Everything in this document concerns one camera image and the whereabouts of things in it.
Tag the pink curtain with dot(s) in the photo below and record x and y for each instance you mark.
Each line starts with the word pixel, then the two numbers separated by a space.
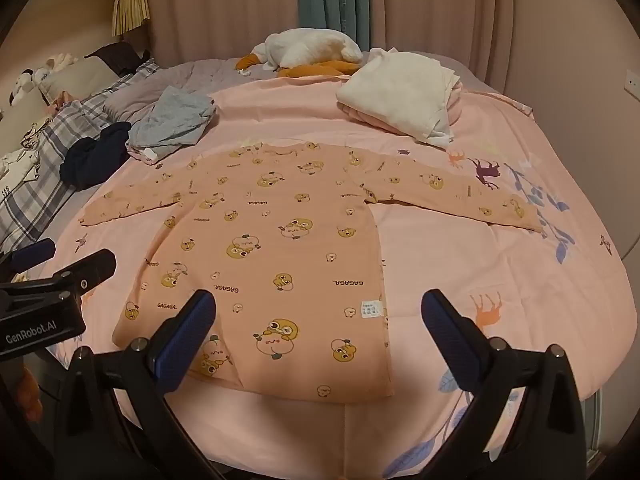
pixel 450 10

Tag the white goose plush toy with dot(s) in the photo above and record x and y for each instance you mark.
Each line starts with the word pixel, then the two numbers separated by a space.
pixel 300 47

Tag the grey garment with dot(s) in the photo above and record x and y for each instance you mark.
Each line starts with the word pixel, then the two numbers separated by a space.
pixel 170 115

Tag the pink animal print bed sheet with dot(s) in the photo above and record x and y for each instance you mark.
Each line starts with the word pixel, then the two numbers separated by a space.
pixel 450 260

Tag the white printed pillow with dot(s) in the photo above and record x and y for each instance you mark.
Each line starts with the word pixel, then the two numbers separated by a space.
pixel 20 160

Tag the dark navy garment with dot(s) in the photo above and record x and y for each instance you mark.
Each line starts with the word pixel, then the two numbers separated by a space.
pixel 95 155

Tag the plaid quilt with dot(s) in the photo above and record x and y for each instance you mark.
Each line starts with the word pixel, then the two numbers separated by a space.
pixel 65 125

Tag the white dog plush toy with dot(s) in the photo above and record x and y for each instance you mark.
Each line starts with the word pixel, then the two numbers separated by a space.
pixel 30 80

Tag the beige pillow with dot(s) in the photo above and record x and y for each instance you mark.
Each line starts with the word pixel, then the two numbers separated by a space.
pixel 85 75

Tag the white wall socket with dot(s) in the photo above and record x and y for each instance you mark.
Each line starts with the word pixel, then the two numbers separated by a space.
pixel 633 81

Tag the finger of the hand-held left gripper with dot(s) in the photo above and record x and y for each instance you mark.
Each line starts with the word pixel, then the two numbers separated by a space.
pixel 30 255
pixel 85 272

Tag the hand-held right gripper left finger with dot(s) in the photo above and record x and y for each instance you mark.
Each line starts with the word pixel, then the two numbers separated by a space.
pixel 185 340

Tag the orange cartoon print shirt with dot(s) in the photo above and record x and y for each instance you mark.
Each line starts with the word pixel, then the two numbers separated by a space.
pixel 300 260

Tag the grey quilt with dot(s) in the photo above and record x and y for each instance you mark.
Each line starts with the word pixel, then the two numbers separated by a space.
pixel 200 77

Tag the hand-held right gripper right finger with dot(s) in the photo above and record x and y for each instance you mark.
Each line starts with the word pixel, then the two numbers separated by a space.
pixel 450 340

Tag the dark brown pillow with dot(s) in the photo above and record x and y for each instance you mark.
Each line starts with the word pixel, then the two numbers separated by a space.
pixel 117 55

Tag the folded white blanket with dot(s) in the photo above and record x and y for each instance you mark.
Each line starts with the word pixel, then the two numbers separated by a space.
pixel 400 90

